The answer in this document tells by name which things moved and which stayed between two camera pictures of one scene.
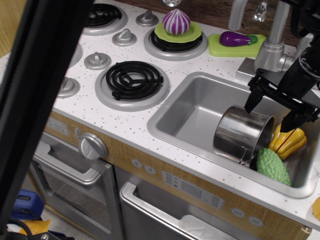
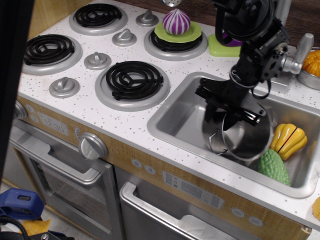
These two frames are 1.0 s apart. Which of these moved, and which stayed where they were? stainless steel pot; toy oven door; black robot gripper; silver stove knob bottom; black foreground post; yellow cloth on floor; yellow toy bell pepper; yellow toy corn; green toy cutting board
Moved: stainless steel pot; black robot gripper; black foreground post
Stayed: green toy cutting board; yellow toy corn; yellow cloth on floor; silver stove knob bottom; yellow toy bell pepper; toy oven door
